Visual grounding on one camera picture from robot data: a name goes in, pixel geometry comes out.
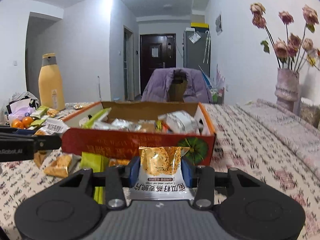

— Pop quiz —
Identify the cracker packet with text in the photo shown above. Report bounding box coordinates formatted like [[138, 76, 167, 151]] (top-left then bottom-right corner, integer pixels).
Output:
[[34, 118, 69, 135]]

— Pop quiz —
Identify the long green snack pack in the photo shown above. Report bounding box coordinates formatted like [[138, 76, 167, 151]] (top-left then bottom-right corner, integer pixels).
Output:
[[81, 108, 112, 129]]

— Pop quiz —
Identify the white snack packet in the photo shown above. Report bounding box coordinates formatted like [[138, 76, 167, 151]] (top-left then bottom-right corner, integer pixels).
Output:
[[111, 119, 142, 132]]

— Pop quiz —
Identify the small green packet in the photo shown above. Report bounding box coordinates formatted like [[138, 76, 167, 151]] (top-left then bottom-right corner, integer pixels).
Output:
[[30, 119, 46, 127]]

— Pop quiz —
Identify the orange tangerine front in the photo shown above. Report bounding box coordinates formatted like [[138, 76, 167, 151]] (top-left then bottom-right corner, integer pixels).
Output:
[[11, 119, 24, 129]]

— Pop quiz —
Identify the orange tangerine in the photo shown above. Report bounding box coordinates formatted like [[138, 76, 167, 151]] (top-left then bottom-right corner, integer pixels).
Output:
[[11, 119, 24, 129], [22, 116, 34, 128]]

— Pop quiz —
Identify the orange tangerine right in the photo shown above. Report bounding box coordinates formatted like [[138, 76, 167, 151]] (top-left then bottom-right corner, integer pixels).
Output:
[[22, 116, 34, 128]]

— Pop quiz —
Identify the purple tissue pack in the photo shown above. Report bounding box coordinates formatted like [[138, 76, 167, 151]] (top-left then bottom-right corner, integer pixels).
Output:
[[8, 99, 35, 124]]

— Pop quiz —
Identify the orange cardboard snack box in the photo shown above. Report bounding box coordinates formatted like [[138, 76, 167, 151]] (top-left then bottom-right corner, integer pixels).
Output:
[[61, 101, 216, 165]]

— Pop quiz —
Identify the yellow thermos bottle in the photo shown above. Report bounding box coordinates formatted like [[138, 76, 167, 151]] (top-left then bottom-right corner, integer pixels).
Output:
[[39, 53, 65, 111]]

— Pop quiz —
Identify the purple jacket on chair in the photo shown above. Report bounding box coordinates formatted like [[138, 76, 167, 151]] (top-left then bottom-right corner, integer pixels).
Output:
[[141, 68, 213, 103]]

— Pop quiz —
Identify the dark entrance door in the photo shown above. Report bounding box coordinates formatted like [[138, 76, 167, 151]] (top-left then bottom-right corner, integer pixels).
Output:
[[139, 34, 176, 94]]

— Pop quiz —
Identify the pink ribbed flower vase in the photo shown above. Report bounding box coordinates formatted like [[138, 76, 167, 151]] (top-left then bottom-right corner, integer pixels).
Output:
[[274, 69, 299, 112]]

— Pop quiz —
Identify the grey refrigerator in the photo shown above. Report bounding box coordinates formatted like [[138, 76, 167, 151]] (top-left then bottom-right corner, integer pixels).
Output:
[[183, 29, 210, 76]]

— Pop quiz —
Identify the dried pink rose bouquet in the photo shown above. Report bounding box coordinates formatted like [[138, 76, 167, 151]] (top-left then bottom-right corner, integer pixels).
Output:
[[249, 3, 319, 74]]

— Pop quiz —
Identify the yellow box on refrigerator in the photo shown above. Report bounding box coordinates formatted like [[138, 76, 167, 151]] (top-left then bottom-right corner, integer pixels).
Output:
[[190, 22, 209, 29]]

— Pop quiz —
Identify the wall picture frame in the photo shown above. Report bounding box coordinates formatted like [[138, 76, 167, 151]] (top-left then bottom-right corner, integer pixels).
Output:
[[215, 14, 222, 35]]

